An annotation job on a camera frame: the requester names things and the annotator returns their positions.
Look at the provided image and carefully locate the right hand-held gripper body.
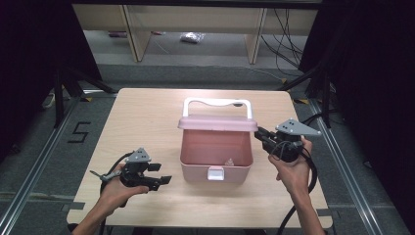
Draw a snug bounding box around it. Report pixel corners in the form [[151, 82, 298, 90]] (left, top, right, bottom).
[[270, 117, 322, 164]]

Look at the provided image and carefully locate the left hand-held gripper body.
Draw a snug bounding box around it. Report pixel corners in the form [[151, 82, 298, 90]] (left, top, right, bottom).
[[120, 147, 155, 190]]

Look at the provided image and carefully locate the pink plastic storage box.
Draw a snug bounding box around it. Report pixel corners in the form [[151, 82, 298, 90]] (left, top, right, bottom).
[[177, 97, 259, 184]]

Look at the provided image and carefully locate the person's left hand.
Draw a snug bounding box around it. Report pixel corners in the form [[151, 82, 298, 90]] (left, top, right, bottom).
[[99, 164, 150, 216]]

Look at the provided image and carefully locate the person's right hand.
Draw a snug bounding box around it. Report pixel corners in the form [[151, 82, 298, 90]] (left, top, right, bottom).
[[267, 138, 314, 199]]

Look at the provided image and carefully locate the black metal stand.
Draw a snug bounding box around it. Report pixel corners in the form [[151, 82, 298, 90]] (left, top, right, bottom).
[[277, 63, 335, 129], [53, 65, 117, 129]]

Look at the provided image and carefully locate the black curtain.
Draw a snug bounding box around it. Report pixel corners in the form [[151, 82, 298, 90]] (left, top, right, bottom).
[[298, 0, 415, 226], [0, 0, 103, 165]]

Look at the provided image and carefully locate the white power strip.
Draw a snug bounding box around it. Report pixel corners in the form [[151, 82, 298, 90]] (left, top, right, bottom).
[[41, 92, 57, 110]]

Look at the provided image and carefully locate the clear plastic bag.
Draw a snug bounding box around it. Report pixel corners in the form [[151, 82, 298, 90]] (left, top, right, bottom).
[[179, 31, 206, 45]]

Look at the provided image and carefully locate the light wooden desk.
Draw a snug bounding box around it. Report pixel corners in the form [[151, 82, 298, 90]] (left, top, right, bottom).
[[71, 3, 319, 65]]

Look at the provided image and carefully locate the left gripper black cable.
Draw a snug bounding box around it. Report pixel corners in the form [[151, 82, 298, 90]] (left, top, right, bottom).
[[89, 151, 135, 235]]

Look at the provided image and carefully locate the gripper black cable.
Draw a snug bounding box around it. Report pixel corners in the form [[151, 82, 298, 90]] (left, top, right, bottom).
[[89, 151, 135, 235], [276, 140, 319, 235]]

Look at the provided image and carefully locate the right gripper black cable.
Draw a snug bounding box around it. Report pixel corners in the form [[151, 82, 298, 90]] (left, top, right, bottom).
[[276, 140, 319, 235]]

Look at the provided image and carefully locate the thin white floor cable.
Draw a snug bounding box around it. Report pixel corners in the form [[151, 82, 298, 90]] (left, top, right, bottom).
[[241, 65, 286, 82]]

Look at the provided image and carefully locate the metal floor rail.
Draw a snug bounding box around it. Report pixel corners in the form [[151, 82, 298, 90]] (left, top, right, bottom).
[[307, 99, 384, 235], [0, 97, 81, 235]]

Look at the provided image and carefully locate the bundle of black floor cables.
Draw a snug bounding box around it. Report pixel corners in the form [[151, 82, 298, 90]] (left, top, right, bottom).
[[260, 8, 308, 71]]

